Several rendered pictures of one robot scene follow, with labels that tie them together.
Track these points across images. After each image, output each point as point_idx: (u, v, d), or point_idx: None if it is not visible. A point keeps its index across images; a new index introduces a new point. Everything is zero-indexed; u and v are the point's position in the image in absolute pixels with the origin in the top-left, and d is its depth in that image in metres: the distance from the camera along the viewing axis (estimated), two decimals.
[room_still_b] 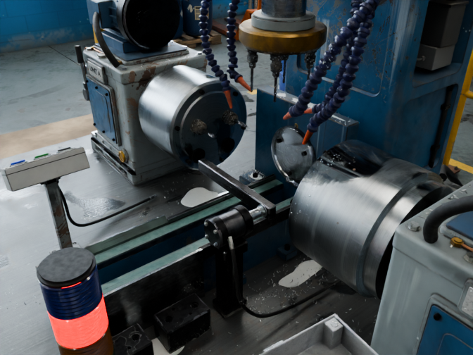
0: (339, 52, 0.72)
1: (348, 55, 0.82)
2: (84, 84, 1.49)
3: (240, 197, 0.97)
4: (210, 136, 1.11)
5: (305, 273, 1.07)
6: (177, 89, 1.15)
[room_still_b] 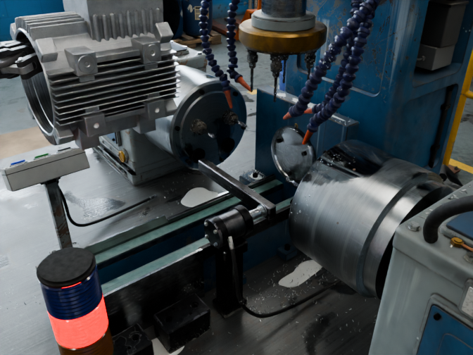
0: (339, 52, 0.72)
1: (348, 55, 0.82)
2: None
3: (240, 197, 0.97)
4: (210, 136, 1.11)
5: (305, 273, 1.07)
6: (177, 89, 1.15)
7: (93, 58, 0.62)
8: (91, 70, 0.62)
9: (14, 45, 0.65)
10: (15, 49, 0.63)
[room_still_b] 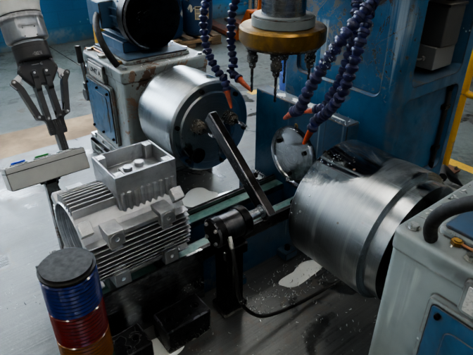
0: (339, 52, 0.72)
1: (348, 55, 0.82)
2: (84, 84, 1.49)
3: (242, 182, 0.94)
4: (210, 136, 1.11)
5: (305, 273, 1.07)
6: (177, 89, 1.15)
7: (122, 234, 0.77)
8: (120, 242, 0.77)
9: (46, 81, 0.99)
10: (34, 81, 0.98)
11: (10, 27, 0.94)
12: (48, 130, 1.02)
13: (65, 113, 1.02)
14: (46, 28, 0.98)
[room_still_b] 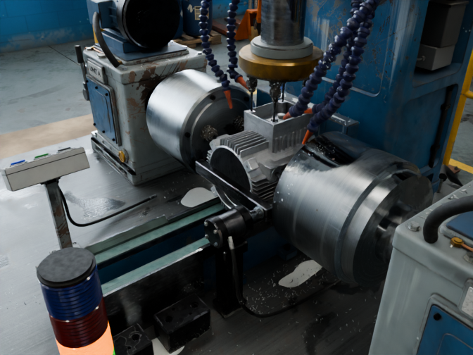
0: (339, 52, 0.72)
1: (348, 55, 0.82)
2: (84, 84, 1.49)
3: (237, 198, 0.97)
4: None
5: (305, 273, 1.07)
6: (187, 94, 1.11)
7: (279, 169, 0.96)
8: (277, 176, 0.96)
9: None
10: None
11: None
12: None
13: None
14: None
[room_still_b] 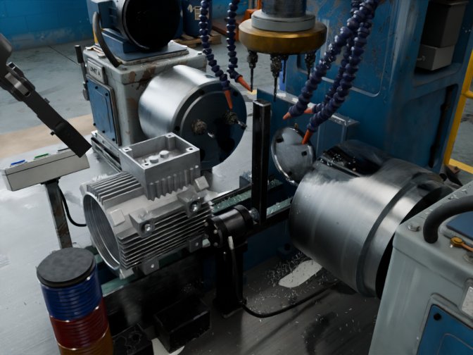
0: (339, 52, 0.72)
1: (348, 55, 0.82)
2: (84, 84, 1.49)
3: (253, 182, 0.88)
4: (210, 136, 1.11)
5: (305, 273, 1.07)
6: (177, 89, 1.15)
7: None
8: None
9: None
10: (26, 78, 0.70)
11: None
12: (67, 138, 0.75)
13: None
14: None
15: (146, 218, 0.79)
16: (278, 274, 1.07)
